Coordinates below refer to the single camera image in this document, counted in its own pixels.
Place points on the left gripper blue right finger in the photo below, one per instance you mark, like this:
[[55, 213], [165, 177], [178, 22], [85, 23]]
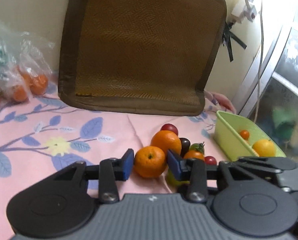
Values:
[[178, 166]]

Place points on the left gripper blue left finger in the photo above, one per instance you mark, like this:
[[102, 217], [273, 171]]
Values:
[[124, 166]]

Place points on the orange mandarin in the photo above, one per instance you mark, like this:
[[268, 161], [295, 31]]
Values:
[[150, 162], [167, 140]]

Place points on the yellow lemon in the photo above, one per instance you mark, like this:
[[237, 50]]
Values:
[[264, 148]]

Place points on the yellow-green fruit under finger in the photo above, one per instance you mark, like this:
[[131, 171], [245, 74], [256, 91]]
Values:
[[172, 181]]

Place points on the orange-red tomato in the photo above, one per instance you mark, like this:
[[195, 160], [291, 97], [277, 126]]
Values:
[[193, 154]]

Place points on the dark purple tomato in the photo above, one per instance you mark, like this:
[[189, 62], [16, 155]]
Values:
[[185, 146]]

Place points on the green tomato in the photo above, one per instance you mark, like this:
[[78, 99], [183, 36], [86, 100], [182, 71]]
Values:
[[198, 147]]

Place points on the small red cherry tomato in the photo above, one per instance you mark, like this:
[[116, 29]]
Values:
[[210, 160]]

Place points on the light green plastic basket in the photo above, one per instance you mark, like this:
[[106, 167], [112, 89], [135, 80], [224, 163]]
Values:
[[226, 135]]

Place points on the small orange cherry tomato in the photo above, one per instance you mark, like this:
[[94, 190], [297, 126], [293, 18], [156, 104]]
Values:
[[244, 134]]

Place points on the pink patterned bed sheet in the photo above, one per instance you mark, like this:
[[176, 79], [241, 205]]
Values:
[[45, 135]]

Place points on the brown woven seat cushion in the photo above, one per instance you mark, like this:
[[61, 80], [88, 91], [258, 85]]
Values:
[[139, 56]]

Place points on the frosted glass sliding door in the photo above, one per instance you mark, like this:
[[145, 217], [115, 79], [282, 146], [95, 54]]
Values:
[[272, 100]]

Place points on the clear plastic fruit bag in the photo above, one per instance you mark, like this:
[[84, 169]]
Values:
[[25, 69]]

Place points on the white power strip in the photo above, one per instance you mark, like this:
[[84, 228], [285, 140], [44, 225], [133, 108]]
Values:
[[245, 9]]

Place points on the black tape on wall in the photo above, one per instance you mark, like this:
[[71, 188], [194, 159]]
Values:
[[228, 36]]

